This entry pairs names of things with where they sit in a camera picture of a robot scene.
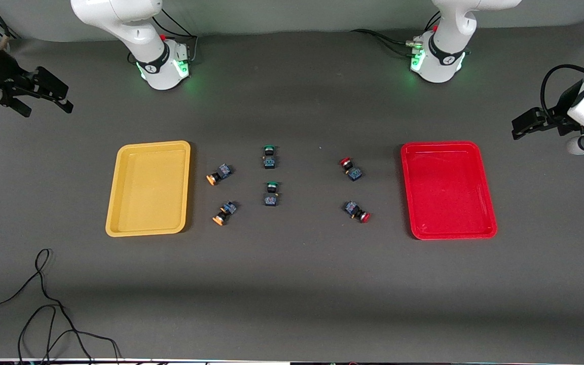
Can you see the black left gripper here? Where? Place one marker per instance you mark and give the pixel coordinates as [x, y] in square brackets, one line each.
[567, 100]

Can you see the red push button switch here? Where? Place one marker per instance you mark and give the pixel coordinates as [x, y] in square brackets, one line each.
[356, 211]
[351, 170]

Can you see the yellow push button switch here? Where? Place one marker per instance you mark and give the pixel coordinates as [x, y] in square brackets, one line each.
[220, 174]
[225, 212]

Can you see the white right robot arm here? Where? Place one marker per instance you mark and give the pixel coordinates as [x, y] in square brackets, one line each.
[145, 45]

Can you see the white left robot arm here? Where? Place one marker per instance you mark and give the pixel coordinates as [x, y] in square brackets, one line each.
[444, 50]

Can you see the red plastic tray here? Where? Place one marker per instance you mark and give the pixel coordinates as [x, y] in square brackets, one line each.
[447, 190]

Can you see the yellow plastic tray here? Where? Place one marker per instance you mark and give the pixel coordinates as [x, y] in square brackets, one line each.
[148, 188]

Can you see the green push button switch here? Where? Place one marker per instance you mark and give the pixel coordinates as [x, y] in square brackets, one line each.
[271, 195]
[269, 158]

